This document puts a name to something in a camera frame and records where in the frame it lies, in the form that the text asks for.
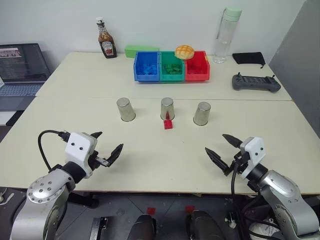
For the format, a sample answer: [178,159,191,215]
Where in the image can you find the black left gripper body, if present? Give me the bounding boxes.
[88,150,111,174]

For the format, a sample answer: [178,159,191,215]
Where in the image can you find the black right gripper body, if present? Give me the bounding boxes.
[225,147,249,176]

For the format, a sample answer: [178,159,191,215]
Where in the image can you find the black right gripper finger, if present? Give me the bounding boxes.
[221,133,243,149]
[204,146,232,177]

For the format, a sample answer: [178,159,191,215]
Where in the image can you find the steel cup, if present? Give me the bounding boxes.
[192,101,212,126]
[115,97,137,123]
[160,97,176,121]

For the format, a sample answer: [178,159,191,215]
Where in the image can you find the black table leg foot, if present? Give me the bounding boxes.
[66,191,100,209]

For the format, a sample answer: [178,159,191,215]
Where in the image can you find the grey handheld controller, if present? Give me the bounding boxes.
[231,72,282,94]

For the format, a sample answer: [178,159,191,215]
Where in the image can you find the red plastic bin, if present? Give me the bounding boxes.
[184,50,211,83]

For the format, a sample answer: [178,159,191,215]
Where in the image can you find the blue plastic bin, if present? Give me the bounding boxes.
[132,51,161,83]

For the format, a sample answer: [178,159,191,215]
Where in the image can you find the dark rounded shape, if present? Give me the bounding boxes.
[126,214,157,240]

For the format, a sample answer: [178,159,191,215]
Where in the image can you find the blue toy bricks pile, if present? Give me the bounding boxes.
[140,63,159,76]

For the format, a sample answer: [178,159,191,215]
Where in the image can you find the black fabric pouch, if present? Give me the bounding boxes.
[231,51,266,69]

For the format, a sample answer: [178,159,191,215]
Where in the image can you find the green plastic bin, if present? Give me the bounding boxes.
[158,50,187,83]

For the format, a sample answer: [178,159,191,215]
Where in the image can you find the ketchup bottle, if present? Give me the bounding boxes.
[95,16,119,60]

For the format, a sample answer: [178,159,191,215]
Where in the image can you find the green rectangular block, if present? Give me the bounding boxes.
[124,44,161,59]

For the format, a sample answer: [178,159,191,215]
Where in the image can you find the green toy bricks pile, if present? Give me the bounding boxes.
[162,63,182,75]

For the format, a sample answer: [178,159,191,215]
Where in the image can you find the golden bread bun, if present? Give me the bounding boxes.
[174,44,196,61]

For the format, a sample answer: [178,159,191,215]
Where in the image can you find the clear green-lidded water bottle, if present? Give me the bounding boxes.
[212,6,243,65]

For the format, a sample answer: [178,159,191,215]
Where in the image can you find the grey partition panel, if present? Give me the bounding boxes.
[268,0,320,141]

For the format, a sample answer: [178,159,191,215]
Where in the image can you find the open grey laptop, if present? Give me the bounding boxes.
[0,43,52,112]

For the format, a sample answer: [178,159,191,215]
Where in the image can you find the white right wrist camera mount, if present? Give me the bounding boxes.
[240,136,265,181]

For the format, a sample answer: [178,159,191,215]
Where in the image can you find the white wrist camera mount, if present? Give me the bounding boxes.
[240,136,265,181]
[64,132,99,179]

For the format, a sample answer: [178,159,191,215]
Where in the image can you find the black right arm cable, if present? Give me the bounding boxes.
[229,159,251,227]

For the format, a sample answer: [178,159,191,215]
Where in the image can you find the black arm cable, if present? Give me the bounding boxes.
[37,129,70,174]
[229,159,251,227]

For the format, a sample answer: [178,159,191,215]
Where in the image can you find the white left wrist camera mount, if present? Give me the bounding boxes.
[64,132,99,179]

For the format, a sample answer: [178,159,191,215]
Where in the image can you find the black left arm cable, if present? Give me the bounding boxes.
[37,129,70,174]

